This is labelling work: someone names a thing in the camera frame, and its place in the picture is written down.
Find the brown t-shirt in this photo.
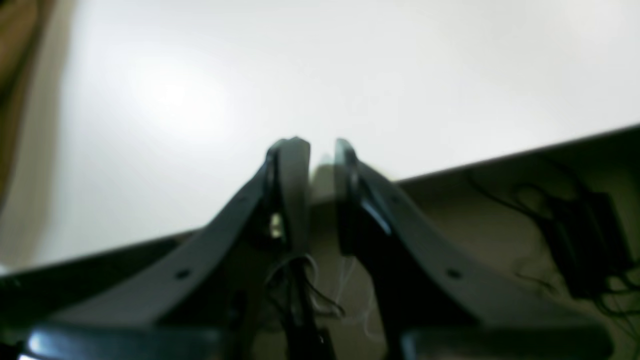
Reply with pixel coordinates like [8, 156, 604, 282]
[0, 0, 57, 203]

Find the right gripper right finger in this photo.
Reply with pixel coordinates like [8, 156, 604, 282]
[334, 139, 614, 360]

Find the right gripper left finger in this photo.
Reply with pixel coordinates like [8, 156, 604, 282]
[25, 137, 311, 360]

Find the black device on floor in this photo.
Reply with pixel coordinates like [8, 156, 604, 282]
[465, 170, 640, 321]

